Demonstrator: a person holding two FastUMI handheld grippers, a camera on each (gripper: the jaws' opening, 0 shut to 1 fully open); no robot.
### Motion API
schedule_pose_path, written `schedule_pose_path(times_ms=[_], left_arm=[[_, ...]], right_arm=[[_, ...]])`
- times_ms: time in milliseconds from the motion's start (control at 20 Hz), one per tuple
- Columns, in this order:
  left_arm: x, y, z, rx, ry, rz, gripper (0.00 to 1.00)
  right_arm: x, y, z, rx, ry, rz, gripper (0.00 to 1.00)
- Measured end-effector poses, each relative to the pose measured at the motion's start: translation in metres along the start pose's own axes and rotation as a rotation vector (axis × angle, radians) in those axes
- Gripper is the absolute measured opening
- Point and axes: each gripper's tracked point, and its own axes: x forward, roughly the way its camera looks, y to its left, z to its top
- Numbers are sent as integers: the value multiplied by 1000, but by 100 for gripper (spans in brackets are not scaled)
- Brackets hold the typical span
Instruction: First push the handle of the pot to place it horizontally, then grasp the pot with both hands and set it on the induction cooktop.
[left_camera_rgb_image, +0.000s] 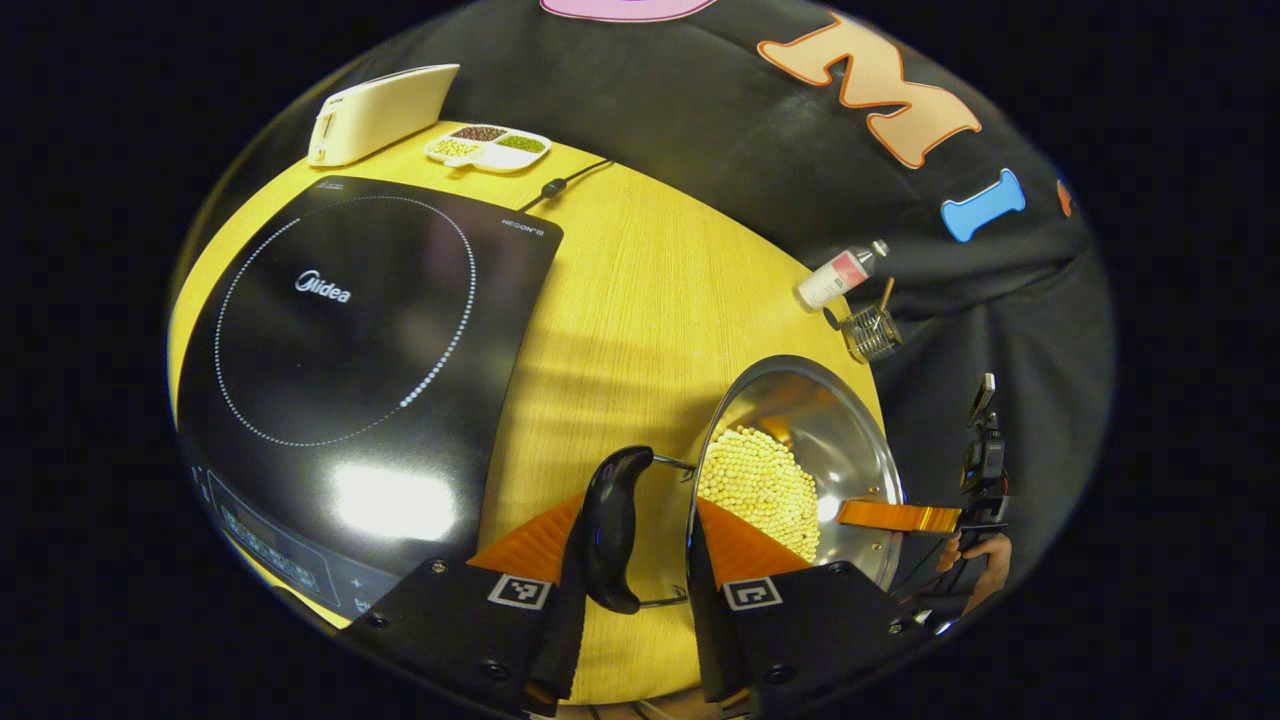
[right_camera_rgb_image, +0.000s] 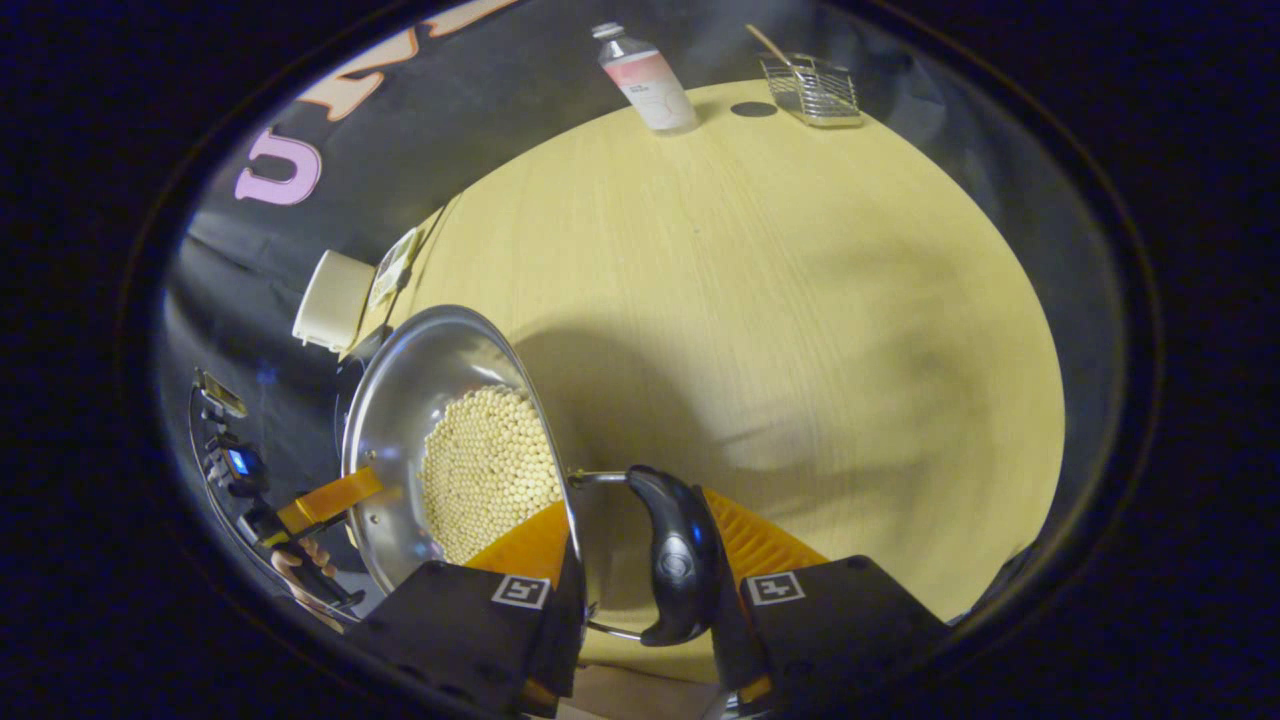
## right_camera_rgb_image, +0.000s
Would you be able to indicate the black round table grommet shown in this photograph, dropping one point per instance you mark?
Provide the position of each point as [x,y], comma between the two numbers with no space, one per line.
[753,109]

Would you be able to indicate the white toaster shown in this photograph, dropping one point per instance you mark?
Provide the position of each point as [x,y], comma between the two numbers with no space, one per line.
[330,300]

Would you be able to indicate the white divided dish of beans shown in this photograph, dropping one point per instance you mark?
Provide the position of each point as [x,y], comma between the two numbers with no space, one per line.
[393,268]

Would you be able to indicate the pile of yellow soybeans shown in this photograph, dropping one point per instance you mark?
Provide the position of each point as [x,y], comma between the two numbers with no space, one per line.
[480,470]

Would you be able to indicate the wooden stick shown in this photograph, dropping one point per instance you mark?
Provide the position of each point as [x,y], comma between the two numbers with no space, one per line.
[768,44]

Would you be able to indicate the clear bottle with pink label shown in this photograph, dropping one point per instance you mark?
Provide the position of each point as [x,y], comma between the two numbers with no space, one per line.
[655,90]

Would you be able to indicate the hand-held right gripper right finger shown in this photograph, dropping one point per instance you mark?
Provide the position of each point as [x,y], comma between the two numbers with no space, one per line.
[730,640]

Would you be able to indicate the black induction cooktop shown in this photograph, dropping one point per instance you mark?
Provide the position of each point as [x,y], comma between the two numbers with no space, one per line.
[350,372]

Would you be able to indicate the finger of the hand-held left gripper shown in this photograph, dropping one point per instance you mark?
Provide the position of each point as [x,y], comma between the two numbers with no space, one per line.
[330,500]

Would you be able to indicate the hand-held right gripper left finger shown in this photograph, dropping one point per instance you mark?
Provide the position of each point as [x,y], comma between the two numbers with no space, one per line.
[565,620]

